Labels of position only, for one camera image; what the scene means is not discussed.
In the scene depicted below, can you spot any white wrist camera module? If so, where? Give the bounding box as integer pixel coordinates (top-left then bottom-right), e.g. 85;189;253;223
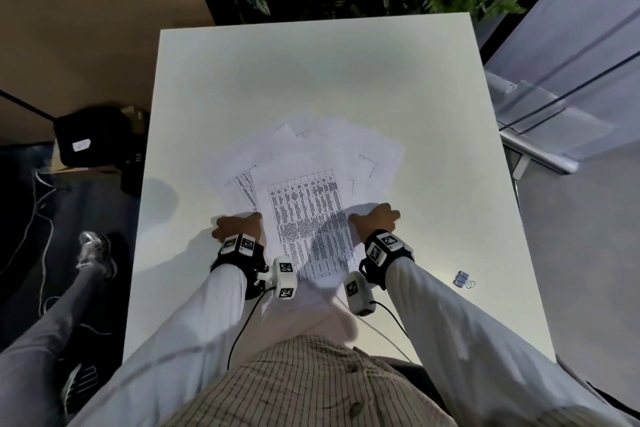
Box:
343;271;377;317
271;256;299;300

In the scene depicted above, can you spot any checked beige shirt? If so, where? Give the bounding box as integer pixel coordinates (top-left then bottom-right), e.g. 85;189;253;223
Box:
161;334;458;427

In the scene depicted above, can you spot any white floor cable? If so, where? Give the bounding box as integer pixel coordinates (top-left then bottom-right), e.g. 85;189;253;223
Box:
0;169;68;315

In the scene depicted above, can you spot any person's left forearm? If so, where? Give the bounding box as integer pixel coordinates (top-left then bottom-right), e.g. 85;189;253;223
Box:
69;263;249;427

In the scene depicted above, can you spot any glass panel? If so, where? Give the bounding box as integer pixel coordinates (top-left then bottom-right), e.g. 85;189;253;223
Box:
484;6;640;162

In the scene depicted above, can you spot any pile of white paper sheets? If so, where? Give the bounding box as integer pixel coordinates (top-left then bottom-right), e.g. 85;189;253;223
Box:
209;111;407;288

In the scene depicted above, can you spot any person's right hand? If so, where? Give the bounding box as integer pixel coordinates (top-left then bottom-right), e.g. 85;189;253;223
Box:
348;203;401;244

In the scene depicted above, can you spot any person's right forearm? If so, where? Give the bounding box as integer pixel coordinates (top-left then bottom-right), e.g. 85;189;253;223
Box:
385;257;640;427

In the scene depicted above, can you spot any thin black camera cable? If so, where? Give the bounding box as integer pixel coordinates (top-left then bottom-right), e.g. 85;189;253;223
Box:
227;286;277;371
372;301;410;339

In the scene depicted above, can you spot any person's left hand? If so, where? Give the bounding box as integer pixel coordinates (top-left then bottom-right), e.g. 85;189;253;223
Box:
211;212;264;244

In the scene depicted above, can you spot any metal handrail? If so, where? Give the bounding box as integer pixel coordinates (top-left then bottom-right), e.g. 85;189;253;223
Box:
497;129;580;175

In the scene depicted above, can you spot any black box with white label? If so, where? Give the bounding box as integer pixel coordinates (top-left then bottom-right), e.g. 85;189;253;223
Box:
53;105;149;169

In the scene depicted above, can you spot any black wrist strap with markers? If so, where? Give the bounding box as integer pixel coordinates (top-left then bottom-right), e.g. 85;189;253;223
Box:
210;234;270;300
358;229;416;291

